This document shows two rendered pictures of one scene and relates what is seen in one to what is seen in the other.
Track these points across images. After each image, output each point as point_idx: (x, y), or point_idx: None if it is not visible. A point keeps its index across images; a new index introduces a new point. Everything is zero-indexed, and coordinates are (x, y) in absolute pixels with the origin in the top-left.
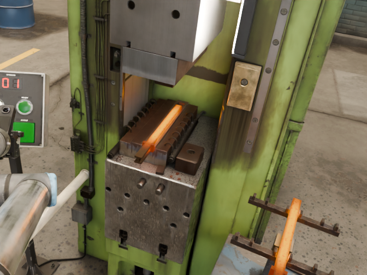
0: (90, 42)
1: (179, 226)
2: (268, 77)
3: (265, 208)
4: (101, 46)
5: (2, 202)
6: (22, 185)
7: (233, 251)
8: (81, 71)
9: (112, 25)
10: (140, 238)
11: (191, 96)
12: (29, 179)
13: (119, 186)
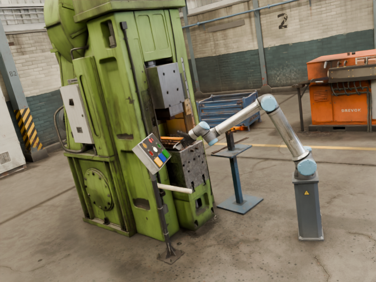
0: (145, 120)
1: (203, 160)
2: (189, 100)
3: None
4: (149, 119)
5: (216, 135)
6: (219, 125)
7: (218, 153)
8: (145, 134)
9: (164, 102)
10: (197, 179)
11: None
12: (214, 127)
13: (186, 160)
